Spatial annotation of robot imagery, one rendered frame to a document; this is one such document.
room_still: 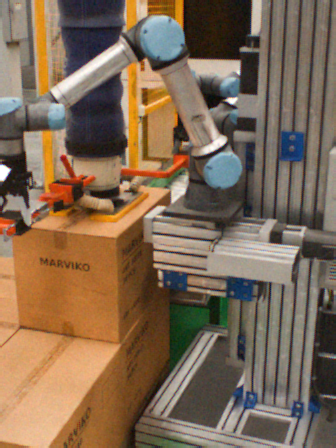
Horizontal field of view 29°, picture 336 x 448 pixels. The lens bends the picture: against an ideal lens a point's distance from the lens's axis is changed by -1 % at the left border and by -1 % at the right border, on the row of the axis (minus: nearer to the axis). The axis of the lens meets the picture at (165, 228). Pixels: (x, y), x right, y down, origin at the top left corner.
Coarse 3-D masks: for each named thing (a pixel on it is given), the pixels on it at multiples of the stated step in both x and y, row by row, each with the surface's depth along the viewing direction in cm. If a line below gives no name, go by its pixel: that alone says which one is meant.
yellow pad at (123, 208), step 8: (128, 192) 246; (144, 192) 255; (112, 200) 235; (128, 200) 243; (136, 200) 245; (120, 208) 234; (128, 208) 237; (96, 216) 228; (104, 216) 227; (112, 216) 227; (120, 216) 230
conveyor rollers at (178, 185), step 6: (186, 168) 455; (180, 174) 446; (186, 174) 445; (174, 180) 429; (180, 180) 428; (186, 180) 427; (168, 186) 413; (174, 186) 413; (180, 186) 417; (186, 186) 418; (174, 192) 403; (180, 192) 402; (174, 198) 390
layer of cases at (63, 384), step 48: (0, 288) 269; (0, 336) 231; (48, 336) 231; (144, 336) 252; (0, 384) 202; (48, 384) 202; (96, 384) 206; (144, 384) 259; (0, 432) 180; (48, 432) 180; (96, 432) 210
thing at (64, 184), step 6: (60, 180) 222; (66, 180) 222; (72, 180) 221; (78, 180) 220; (48, 186) 217; (54, 186) 215; (60, 186) 214; (66, 186) 214; (72, 186) 215; (78, 186) 216; (60, 192) 215; (72, 192) 214; (78, 192) 219; (66, 198) 215; (72, 198) 215; (78, 198) 217
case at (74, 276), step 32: (160, 192) 261; (64, 224) 225; (96, 224) 225; (128, 224) 225; (32, 256) 226; (64, 256) 221; (96, 256) 217; (128, 256) 226; (32, 288) 230; (64, 288) 226; (96, 288) 221; (128, 288) 229; (160, 288) 266; (32, 320) 235; (64, 320) 230; (96, 320) 226; (128, 320) 233
